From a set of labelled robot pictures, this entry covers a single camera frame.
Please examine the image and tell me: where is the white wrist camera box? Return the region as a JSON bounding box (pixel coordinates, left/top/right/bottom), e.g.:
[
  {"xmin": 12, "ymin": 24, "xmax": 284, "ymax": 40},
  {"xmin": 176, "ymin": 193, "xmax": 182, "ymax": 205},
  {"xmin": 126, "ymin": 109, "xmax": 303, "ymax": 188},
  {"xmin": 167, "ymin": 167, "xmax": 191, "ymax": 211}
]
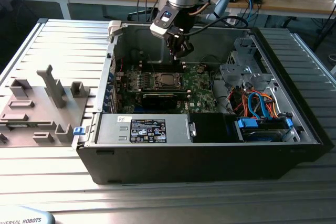
[{"xmin": 149, "ymin": 5, "xmax": 182, "ymax": 39}]

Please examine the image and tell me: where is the green motherboard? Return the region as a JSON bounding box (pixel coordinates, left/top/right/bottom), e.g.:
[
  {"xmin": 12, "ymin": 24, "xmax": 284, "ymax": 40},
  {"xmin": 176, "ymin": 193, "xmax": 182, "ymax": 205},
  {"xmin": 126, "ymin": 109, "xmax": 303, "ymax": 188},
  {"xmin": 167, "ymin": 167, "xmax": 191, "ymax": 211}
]
[{"xmin": 115, "ymin": 61, "xmax": 221, "ymax": 114}]

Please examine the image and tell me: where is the thin black fan wire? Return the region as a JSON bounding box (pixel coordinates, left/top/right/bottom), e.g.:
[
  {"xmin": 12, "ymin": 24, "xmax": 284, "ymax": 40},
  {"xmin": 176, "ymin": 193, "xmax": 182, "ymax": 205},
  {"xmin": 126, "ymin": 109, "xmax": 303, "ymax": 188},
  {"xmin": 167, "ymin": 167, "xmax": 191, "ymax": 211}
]
[{"xmin": 199, "ymin": 54, "xmax": 224, "ymax": 65}]

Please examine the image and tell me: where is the black PC case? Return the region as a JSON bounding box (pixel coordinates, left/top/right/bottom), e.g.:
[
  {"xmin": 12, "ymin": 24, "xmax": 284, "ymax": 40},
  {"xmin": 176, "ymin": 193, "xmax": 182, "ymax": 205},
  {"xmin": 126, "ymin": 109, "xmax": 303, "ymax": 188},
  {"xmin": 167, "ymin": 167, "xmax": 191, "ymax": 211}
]
[{"xmin": 71, "ymin": 20, "xmax": 333, "ymax": 186}]

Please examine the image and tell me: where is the grey power supply unit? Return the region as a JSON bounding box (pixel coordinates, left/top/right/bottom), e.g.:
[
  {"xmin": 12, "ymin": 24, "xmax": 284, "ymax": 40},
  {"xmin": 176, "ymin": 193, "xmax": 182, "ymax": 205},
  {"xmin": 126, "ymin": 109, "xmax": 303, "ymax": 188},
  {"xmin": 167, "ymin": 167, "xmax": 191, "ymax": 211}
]
[{"xmin": 93, "ymin": 113, "xmax": 197, "ymax": 145}]

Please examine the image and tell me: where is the orange wire bundle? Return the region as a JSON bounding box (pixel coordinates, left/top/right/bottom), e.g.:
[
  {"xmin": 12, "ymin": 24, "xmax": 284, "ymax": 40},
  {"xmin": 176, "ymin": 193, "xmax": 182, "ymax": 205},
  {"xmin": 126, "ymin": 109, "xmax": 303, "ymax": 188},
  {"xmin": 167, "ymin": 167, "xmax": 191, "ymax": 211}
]
[{"xmin": 230, "ymin": 89, "xmax": 280, "ymax": 118}]

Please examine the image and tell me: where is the hard disk in blue carrier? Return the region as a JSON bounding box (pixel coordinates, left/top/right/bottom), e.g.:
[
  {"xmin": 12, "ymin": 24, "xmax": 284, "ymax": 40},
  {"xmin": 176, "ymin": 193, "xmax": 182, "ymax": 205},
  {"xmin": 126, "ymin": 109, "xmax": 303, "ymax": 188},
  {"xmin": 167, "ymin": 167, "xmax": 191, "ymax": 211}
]
[{"xmin": 234, "ymin": 117, "xmax": 296, "ymax": 143}]

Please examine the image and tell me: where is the grey parts rack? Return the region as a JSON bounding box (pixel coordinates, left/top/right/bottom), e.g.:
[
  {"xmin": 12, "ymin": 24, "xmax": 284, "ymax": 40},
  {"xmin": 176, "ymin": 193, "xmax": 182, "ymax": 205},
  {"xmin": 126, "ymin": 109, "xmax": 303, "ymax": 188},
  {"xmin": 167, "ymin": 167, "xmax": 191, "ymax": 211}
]
[{"xmin": 0, "ymin": 63, "xmax": 93, "ymax": 148}]

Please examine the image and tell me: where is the metal socket cover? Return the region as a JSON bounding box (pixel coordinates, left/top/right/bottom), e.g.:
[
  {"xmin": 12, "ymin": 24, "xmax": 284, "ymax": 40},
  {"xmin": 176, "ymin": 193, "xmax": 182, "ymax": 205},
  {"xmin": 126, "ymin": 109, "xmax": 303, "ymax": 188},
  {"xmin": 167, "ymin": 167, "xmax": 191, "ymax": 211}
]
[{"xmin": 155, "ymin": 72, "xmax": 183, "ymax": 89}]

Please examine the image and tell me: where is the black plastic shroud box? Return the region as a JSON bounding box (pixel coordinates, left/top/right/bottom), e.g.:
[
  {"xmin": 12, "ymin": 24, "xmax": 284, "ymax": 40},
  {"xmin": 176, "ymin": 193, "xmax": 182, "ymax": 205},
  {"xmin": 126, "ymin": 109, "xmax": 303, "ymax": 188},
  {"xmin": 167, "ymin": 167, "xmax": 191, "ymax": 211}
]
[{"xmin": 188, "ymin": 112, "xmax": 237, "ymax": 144}]

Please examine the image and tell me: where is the metal locking lever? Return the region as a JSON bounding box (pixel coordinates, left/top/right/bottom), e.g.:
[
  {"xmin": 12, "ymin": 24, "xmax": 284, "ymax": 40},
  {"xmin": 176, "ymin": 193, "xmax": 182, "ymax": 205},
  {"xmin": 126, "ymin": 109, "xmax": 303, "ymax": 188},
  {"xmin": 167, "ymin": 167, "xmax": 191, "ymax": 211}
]
[{"xmin": 147, "ymin": 54, "xmax": 159, "ymax": 77}]

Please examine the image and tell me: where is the blue data wire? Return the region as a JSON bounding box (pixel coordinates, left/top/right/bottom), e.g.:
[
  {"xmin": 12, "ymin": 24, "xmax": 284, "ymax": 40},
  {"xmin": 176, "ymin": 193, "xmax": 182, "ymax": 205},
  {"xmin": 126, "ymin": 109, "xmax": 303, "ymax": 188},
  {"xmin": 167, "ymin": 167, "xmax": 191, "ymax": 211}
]
[
  {"xmin": 258, "ymin": 94, "xmax": 272, "ymax": 121},
  {"xmin": 247, "ymin": 92, "xmax": 263, "ymax": 119}
]

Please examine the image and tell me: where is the black graphics card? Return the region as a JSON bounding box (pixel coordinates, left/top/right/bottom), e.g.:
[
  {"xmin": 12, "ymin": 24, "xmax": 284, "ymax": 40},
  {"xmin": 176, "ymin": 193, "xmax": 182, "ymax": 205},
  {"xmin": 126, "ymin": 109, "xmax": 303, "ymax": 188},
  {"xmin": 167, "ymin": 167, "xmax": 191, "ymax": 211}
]
[{"xmin": 141, "ymin": 93, "xmax": 192, "ymax": 110}]

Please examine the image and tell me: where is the black camera cable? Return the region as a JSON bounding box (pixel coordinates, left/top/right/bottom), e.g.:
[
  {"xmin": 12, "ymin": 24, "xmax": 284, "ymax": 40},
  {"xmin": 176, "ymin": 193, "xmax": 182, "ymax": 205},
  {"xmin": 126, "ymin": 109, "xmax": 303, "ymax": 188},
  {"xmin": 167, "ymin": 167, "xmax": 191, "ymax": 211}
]
[{"xmin": 182, "ymin": 15, "xmax": 249, "ymax": 36}]

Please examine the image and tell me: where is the silver topped CPU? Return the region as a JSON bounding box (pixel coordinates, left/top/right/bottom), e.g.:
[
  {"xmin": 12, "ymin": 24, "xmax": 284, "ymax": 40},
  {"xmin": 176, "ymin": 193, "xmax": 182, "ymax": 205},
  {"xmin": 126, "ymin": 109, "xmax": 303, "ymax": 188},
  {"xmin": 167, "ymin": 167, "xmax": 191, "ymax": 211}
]
[{"xmin": 160, "ymin": 74, "xmax": 176, "ymax": 86}]

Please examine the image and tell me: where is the CPU socket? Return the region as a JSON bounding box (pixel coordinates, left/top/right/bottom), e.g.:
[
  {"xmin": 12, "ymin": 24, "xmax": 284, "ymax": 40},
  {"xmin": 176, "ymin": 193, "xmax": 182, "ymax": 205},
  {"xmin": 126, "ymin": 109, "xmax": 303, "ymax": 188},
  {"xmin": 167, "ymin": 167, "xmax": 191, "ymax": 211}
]
[{"xmin": 153, "ymin": 71, "xmax": 184, "ymax": 90}]

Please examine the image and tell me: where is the pale blue teach pendant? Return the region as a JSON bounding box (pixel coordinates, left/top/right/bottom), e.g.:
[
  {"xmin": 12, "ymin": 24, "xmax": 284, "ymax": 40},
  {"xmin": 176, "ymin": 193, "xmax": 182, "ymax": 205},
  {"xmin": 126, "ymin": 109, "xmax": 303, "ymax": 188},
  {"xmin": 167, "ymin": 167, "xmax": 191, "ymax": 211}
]
[{"xmin": 0, "ymin": 205, "xmax": 56, "ymax": 224}]

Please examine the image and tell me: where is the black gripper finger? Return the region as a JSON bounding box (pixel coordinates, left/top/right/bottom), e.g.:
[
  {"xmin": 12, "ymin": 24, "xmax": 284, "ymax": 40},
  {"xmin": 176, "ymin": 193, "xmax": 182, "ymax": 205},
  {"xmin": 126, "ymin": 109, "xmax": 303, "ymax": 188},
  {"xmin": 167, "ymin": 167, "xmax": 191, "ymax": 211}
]
[
  {"xmin": 165, "ymin": 30, "xmax": 182, "ymax": 61},
  {"xmin": 180, "ymin": 40, "xmax": 195, "ymax": 59}
]

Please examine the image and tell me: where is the brown curved cable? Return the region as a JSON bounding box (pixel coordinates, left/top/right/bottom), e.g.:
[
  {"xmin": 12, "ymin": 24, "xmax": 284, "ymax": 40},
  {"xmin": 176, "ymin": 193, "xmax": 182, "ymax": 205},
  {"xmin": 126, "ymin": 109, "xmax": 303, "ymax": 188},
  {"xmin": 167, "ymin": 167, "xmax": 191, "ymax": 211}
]
[{"xmin": 188, "ymin": 0, "xmax": 211, "ymax": 16}]

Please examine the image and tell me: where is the metal drive cage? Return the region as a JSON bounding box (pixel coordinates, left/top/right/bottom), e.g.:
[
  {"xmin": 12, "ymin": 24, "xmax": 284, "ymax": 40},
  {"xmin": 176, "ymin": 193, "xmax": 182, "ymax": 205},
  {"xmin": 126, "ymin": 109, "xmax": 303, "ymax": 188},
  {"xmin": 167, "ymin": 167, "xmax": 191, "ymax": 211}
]
[{"xmin": 218, "ymin": 36, "xmax": 281, "ymax": 97}]

